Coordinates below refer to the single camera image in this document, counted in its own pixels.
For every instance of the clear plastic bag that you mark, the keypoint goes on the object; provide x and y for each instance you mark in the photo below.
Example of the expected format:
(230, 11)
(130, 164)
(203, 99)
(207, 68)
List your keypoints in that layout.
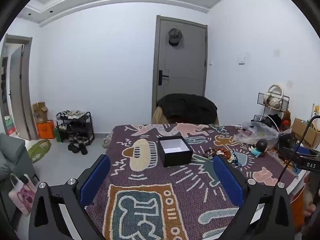
(260, 132)

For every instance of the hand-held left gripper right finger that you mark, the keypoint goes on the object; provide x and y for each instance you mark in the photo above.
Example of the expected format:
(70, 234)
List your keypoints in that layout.
(228, 180)

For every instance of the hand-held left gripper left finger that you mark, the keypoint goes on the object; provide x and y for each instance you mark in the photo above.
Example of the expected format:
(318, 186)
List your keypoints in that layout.
(96, 180)

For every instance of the green bag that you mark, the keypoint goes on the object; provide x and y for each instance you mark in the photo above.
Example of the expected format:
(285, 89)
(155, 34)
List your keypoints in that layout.
(58, 135)

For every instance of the printed woven blanket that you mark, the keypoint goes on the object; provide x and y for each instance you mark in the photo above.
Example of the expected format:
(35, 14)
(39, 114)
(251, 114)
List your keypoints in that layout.
(155, 200)

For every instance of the white slippers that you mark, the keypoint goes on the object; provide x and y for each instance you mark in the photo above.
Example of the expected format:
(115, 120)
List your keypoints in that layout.
(106, 141)

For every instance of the green rug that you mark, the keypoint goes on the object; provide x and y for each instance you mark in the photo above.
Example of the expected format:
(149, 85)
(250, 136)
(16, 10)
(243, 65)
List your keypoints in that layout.
(38, 150)

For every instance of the white handbag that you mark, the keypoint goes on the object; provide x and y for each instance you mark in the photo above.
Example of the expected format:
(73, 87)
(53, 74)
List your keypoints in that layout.
(276, 102)

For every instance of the grey open door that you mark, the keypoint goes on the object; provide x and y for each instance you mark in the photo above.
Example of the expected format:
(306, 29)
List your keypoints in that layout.
(25, 92)

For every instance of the grey cap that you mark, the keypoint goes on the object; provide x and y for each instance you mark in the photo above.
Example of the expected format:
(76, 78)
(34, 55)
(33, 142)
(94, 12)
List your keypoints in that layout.
(174, 36)

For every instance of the person's right hand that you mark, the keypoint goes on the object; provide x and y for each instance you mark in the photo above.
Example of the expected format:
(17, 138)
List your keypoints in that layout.
(309, 200)

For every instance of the dark-haired doll figurine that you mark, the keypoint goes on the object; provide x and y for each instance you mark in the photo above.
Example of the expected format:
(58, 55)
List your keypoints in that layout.
(261, 145)

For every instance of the pink printed tote bag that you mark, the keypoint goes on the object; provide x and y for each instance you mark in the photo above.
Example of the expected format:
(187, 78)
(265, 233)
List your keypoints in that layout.
(23, 195)

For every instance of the green white carton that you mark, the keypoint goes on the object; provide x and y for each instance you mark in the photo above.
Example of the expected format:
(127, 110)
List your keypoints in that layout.
(10, 126)

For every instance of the grey sofa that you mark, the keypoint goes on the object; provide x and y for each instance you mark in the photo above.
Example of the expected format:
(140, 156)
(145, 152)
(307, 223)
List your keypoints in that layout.
(12, 155)

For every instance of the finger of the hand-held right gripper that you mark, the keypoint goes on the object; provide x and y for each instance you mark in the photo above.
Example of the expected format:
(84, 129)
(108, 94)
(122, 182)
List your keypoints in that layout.
(287, 151)

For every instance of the black door lock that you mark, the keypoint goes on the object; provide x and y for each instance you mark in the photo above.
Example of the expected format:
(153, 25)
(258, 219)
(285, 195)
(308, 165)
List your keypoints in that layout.
(160, 77)

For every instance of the black shoe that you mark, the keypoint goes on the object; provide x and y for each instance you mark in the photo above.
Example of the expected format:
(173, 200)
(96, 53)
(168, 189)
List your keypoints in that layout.
(83, 149)
(73, 147)

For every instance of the white light switch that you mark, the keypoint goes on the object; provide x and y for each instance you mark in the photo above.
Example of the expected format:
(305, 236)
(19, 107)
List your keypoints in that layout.
(241, 59)

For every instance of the tan chair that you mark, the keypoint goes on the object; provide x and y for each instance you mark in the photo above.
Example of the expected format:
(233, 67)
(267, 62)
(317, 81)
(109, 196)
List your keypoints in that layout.
(158, 118)

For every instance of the brown plush toy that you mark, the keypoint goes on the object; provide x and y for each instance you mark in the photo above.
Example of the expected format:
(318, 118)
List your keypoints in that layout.
(286, 120)

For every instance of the orange box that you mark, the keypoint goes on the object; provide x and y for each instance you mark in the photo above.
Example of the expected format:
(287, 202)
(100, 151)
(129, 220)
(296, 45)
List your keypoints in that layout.
(45, 130)

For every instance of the brown cardboard box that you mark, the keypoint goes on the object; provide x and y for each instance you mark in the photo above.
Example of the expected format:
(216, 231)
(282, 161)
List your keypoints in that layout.
(301, 130)

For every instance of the open cardboard box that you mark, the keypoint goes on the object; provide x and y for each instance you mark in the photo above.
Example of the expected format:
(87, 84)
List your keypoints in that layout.
(40, 112)

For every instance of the black jewelry box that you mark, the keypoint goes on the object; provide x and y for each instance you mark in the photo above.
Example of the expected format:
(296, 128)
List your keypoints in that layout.
(175, 155)

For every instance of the black shoe rack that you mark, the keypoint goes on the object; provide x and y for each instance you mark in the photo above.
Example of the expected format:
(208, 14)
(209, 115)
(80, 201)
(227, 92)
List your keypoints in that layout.
(75, 127)

